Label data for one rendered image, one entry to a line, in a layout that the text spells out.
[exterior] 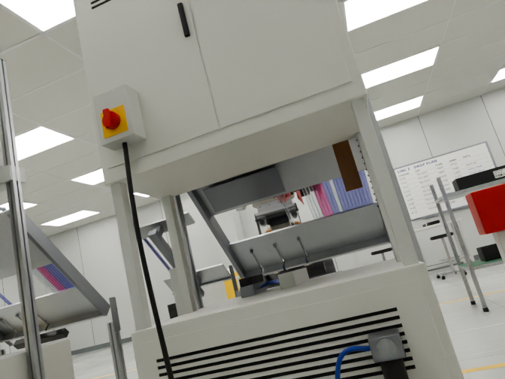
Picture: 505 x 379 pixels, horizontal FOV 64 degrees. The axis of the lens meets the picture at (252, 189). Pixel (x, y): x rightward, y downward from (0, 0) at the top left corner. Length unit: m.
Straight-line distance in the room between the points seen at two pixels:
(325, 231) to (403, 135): 7.10
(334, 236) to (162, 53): 1.06
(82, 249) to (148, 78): 9.92
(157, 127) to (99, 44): 0.32
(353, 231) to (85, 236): 9.53
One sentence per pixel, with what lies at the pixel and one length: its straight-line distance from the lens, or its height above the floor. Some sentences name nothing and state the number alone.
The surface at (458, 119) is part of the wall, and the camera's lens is 8.97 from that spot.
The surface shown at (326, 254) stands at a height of 0.70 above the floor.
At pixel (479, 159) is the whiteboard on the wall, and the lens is 8.81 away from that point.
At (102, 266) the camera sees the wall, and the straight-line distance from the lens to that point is 10.57.
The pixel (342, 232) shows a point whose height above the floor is 0.77.
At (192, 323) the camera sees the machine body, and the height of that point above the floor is 0.61.
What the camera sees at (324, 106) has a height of 1.01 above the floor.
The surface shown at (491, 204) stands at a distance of 1.69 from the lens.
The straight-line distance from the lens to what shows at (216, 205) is 1.61.
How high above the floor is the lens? 0.67
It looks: 12 degrees up
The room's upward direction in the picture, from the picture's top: 14 degrees counter-clockwise
